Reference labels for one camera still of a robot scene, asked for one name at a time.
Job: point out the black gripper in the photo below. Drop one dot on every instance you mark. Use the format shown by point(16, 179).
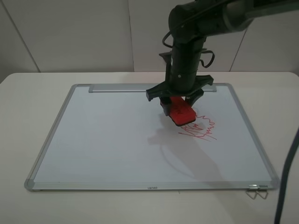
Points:
point(164, 91)

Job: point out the red whiteboard eraser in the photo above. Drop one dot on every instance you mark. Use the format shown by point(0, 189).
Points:
point(181, 112)

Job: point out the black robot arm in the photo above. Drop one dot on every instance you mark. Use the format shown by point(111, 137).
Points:
point(189, 25)

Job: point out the left metal binder clip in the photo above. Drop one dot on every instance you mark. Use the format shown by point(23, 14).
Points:
point(252, 191)

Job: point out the metal binder clip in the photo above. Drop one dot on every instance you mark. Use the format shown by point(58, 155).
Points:
point(252, 191)
point(262, 191)

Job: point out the right metal binder clip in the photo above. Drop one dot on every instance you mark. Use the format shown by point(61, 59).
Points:
point(262, 191)

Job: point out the white whiteboard with aluminium frame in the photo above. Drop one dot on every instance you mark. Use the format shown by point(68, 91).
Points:
point(109, 137)

